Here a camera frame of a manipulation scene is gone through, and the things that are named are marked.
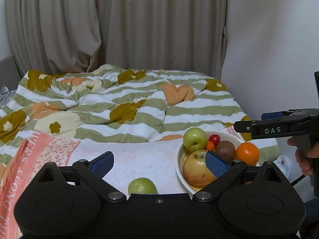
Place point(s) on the brown kiwi fruit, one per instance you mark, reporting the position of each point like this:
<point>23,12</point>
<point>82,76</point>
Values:
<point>226,150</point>

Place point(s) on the green striped floral blanket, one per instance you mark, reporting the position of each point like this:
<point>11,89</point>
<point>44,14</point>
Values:
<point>112,104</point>

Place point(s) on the large yellow apple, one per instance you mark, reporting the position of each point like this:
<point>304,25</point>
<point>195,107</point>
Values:
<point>195,170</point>

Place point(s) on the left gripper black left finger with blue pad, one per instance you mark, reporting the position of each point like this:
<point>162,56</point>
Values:
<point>100,166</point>

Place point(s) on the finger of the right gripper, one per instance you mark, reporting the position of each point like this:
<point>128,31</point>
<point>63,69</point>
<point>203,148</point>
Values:
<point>291,112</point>
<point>242,126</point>

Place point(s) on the tiny orange kumquat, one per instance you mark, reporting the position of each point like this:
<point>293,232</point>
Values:
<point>210,146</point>

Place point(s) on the small textured mandarin orange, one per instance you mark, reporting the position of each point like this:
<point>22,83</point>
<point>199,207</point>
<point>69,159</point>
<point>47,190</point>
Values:
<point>248,153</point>

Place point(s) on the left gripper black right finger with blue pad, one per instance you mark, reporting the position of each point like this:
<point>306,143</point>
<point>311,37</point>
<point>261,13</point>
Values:
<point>220,167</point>

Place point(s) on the grey sofa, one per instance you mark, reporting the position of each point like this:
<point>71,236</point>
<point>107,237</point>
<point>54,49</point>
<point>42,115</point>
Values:
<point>9,73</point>

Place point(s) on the beige curtain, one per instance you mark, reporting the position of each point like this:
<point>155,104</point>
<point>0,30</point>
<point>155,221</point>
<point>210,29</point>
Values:
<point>73,36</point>

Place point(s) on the pink floral towel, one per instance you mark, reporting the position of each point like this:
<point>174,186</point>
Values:
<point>118,164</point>

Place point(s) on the person's right hand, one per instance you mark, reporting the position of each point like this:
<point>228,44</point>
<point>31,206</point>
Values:
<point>303,162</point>

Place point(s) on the green apple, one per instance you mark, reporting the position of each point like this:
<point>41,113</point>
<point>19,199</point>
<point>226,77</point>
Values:
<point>142,185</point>
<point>195,139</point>

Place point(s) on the red cherry tomato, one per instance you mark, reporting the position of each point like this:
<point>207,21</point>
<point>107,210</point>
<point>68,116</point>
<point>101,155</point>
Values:
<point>215,139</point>

